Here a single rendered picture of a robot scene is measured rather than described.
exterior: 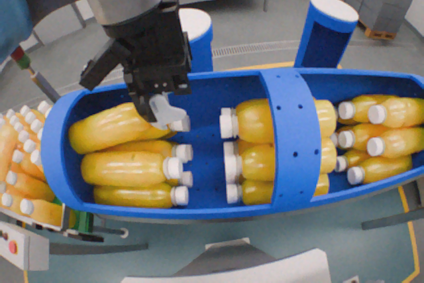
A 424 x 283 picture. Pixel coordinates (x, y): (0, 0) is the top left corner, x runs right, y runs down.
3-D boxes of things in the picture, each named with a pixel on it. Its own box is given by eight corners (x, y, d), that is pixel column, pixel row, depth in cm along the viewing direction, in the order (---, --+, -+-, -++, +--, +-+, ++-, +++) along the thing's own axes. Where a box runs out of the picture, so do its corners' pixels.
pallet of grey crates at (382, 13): (393, 40, 229) (419, -15, 127) (368, 37, 228) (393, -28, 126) (356, 4, 290) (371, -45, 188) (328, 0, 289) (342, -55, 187)
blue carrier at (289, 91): (399, 189, 40) (466, 140, 17) (103, 221, 44) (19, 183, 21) (369, 115, 57) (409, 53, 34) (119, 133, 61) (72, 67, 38)
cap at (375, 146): (383, 156, 31) (377, 156, 31) (372, 154, 35) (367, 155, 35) (383, 137, 31) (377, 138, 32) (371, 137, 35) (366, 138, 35)
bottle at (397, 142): (428, 152, 29) (387, 164, 30) (410, 150, 36) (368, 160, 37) (428, 124, 29) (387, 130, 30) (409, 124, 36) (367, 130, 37)
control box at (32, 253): (49, 270, 32) (22, 270, 23) (14, 252, 33) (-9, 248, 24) (50, 238, 37) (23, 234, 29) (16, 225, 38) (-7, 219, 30)
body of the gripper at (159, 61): (193, 99, 26) (171, 17, 16) (132, 106, 26) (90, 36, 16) (193, 61, 30) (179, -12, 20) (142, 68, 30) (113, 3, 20)
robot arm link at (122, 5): (70, 2, 12) (103, -27, 17) (90, 39, 16) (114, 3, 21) (145, -24, 12) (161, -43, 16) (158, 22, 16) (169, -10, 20)
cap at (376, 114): (371, 114, 35) (366, 114, 35) (378, 101, 32) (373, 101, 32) (379, 126, 33) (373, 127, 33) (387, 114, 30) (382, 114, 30)
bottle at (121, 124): (93, 144, 40) (164, 122, 39) (79, 162, 34) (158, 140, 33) (79, 117, 37) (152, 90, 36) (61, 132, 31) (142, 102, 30)
